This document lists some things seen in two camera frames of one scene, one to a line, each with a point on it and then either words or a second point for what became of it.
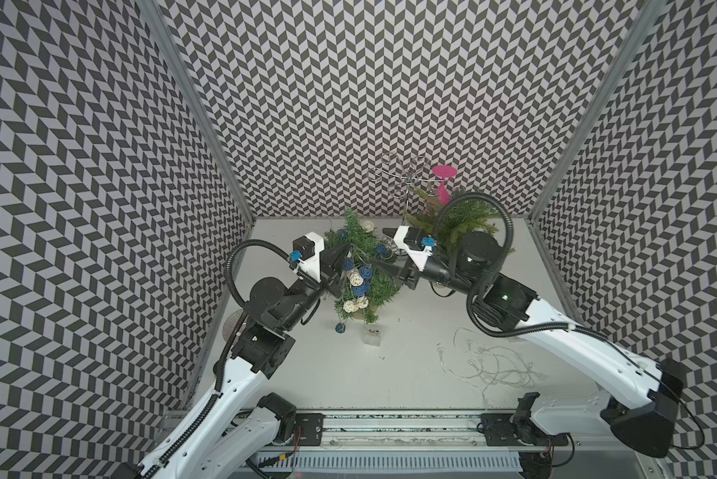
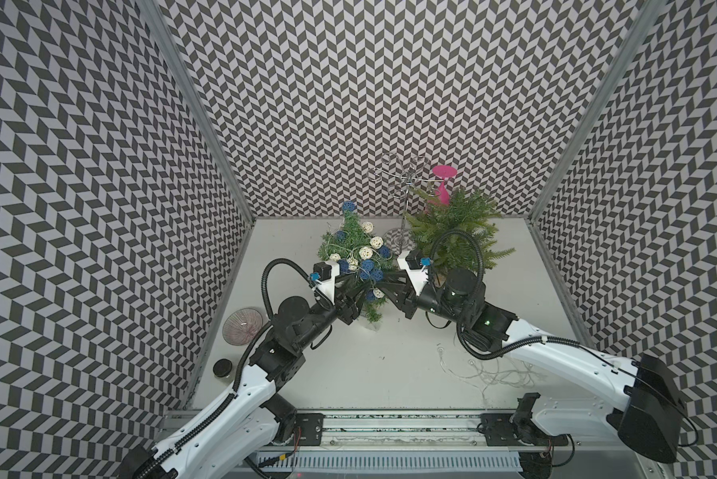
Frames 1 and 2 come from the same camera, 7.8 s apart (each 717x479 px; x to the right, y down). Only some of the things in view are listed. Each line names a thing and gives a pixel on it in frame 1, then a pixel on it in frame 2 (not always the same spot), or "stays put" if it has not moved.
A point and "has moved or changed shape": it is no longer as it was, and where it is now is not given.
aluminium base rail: [447, 444] stays put
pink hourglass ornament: [444, 172] stays put
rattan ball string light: [357, 279] has moved or changed shape
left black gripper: [329, 274] -> [349, 305]
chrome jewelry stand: [403, 176] stays put
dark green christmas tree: [364, 274] stays put
